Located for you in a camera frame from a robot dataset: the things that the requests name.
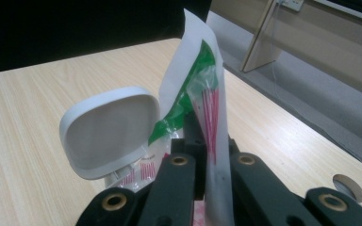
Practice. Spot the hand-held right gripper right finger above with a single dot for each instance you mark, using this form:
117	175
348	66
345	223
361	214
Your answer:
232	147

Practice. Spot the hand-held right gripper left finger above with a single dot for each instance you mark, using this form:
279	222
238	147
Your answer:
199	157

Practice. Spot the white lidded storage canister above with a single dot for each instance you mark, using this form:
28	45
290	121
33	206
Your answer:
106	132

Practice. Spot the pink printed plastic bag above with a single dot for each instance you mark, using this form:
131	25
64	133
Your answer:
182	56

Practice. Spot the beige desk leg panel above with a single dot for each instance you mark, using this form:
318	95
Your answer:
260	47

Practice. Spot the beige background desk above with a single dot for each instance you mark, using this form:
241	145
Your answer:
326	40

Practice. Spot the white power strip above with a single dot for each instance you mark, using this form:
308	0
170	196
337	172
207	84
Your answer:
292	3

